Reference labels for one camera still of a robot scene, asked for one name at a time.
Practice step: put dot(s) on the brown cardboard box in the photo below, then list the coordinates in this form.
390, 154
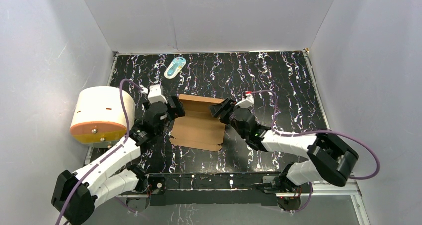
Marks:
198, 129

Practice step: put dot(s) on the white orange round container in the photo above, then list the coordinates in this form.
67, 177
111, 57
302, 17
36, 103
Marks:
99, 115

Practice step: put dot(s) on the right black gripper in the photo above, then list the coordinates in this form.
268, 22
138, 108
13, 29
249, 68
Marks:
224, 108

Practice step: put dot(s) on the blue white blister package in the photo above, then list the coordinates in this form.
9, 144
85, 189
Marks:
174, 67

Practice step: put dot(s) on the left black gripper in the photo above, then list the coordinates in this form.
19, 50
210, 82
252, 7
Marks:
171, 105

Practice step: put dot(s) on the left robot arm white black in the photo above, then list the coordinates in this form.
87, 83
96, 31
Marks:
102, 170

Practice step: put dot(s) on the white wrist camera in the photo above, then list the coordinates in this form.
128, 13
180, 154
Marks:
154, 93
247, 100

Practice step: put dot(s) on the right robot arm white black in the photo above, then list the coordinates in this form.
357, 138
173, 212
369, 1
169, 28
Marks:
327, 156

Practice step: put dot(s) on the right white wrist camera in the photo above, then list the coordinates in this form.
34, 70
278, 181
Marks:
247, 100

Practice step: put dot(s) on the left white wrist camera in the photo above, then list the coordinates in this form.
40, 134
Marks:
154, 93

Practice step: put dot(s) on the aluminium front rail frame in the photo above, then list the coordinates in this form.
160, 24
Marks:
237, 188

